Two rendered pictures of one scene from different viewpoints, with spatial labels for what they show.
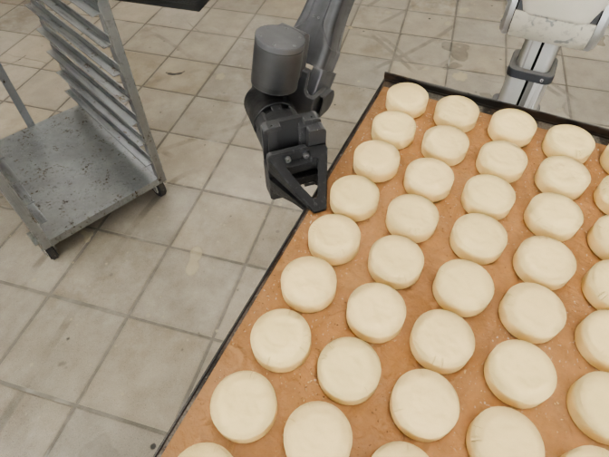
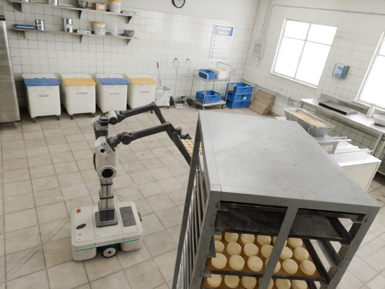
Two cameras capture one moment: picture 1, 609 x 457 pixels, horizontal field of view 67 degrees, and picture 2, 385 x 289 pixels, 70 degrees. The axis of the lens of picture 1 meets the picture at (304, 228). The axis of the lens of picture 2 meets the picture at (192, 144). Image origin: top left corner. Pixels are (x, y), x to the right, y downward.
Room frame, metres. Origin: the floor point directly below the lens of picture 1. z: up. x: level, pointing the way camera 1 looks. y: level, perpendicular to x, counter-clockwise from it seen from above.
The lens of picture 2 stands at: (2.22, 1.29, 2.23)
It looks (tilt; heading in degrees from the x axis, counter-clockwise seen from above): 26 degrees down; 219
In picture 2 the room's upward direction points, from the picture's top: 9 degrees clockwise
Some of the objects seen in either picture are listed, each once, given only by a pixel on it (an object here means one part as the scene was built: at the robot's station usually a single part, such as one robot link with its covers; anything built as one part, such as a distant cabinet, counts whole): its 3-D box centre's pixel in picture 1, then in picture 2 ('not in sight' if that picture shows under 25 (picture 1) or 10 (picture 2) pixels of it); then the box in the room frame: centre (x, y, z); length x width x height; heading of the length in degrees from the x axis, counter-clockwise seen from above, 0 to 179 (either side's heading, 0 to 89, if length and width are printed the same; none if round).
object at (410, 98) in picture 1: (406, 100); not in sight; (0.48, -0.13, 1.02); 0.05 x 0.05 x 0.02
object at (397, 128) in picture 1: (393, 130); not in sight; (0.43, -0.10, 1.01); 0.05 x 0.05 x 0.02
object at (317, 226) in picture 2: not in sight; (258, 178); (1.32, 0.93, 1.68); 0.60 x 0.40 x 0.02; 44
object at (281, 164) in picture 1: (304, 189); not in sight; (0.36, 0.00, 0.99); 0.09 x 0.07 x 0.07; 19
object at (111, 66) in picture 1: (67, 32); not in sight; (1.45, 0.78, 0.60); 0.64 x 0.03 x 0.03; 44
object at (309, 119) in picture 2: not in sight; (307, 120); (-0.95, 0.39, 1.28); 0.54 x 0.27 x 0.06; 65
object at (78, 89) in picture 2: not in sight; (78, 96); (-0.34, -3.82, 0.38); 0.64 x 0.54 x 0.77; 75
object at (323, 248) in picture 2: not in sight; (298, 199); (1.18, 1.06, 1.59); 0.64 x 0.03 x 0.03; 44
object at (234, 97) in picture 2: not in sight; (238, 95); (-4.24, -2.54, 0.30); 0.60 x 0.40 x 0.20; 164
